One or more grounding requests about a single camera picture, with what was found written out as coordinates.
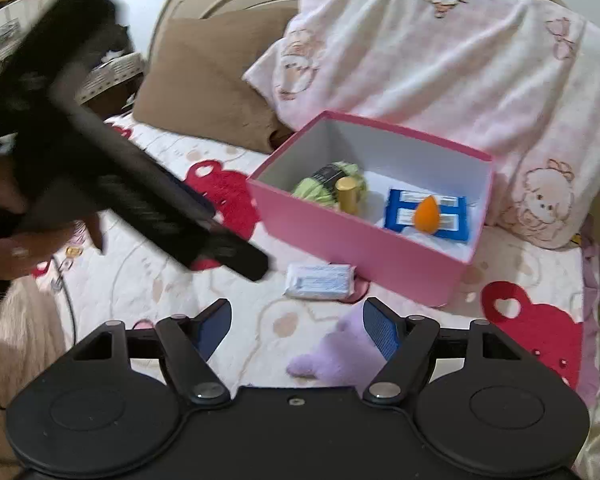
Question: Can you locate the blue packet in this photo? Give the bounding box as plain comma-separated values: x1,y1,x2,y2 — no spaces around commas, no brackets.
384,188,468,245

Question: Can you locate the pink cardboard box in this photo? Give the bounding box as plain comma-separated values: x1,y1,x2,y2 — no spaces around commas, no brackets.
246,110,494,308

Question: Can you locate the green yarn ball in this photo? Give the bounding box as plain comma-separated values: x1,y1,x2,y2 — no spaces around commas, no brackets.
292,160,368,209

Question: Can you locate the orange makeup sponge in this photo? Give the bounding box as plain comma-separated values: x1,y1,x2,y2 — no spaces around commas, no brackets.
413,195,439,235

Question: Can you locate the pink white printed blanket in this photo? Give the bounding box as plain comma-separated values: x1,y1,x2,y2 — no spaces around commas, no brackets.
242,0,600,251

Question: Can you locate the pink cloth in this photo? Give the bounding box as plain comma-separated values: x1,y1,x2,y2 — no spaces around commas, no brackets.
579,215,600,411

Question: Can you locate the person's left hand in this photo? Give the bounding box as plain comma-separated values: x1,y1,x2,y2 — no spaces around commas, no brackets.
0,214,107,287

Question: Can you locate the brown pillow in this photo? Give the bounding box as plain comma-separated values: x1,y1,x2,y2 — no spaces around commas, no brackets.
132,7,301,155

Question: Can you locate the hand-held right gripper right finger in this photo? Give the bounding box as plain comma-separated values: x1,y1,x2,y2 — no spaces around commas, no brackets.
362,297,523,404

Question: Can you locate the grey patterned cloth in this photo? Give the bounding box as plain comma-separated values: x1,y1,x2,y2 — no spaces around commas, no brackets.
77,52,146,104

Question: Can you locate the purple plush toy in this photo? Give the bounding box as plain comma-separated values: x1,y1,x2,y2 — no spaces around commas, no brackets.
286,305,390,381

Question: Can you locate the white packet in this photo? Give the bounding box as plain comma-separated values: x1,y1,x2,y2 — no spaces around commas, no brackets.
284,262,356,301

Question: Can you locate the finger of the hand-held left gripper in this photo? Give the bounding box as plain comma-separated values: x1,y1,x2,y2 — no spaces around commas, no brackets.
187,222,271,282

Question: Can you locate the red heart printed bed sheet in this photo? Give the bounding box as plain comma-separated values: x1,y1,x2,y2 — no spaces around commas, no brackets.
30,112,600,406

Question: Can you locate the black cable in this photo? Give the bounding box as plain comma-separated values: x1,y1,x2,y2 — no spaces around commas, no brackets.
52,255,79,356

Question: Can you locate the gold capped bottle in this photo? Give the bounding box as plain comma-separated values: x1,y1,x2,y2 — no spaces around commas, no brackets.
335,176,359,216

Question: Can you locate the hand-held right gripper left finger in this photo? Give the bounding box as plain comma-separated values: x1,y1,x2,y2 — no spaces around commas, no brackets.
72,298,232,406

